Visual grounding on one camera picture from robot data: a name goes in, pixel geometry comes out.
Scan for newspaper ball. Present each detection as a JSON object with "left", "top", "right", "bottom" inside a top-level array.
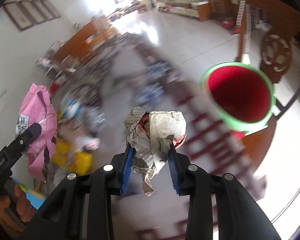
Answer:
[{"left": 124, "top": 106, "right": 186, "bottom": 196}]

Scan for pink plastic bag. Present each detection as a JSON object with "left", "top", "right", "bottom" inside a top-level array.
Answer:
[{"left": 15, "top": 83, "right": 57, "bottom": 181}]

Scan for left hand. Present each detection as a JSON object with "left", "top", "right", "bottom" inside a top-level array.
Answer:
[{"left": 0, "top": 184, "right": 36, "bottom": 239}]

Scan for yellow snack package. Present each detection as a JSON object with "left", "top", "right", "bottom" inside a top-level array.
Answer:
[{"left": 52, "top": 139, "right": 93, "bottom": 176}]

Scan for red bin with green rim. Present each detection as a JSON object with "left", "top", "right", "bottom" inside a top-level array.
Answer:
[{"left": 202, "top": 62, "right": 276, "bottom": 135}]

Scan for wooden bench sofa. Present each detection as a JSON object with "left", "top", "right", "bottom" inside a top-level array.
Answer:
[{"left": 51, "top": 16, "right": 119, "bottom": 70}]

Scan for carved wooden chair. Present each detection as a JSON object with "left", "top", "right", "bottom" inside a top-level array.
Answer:
[{"left": 235, "top": 0, "right": 300, "bottom": 120}]

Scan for white tv cabinet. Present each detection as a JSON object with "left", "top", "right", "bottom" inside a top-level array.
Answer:
[{"left": 156, "top": 0, "right": 212, "bottom": 22}]

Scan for framed wall pictures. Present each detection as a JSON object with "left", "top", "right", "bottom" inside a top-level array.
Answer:
[{"left": 2, "top": 0, "right": 61, "bottom": 31}]

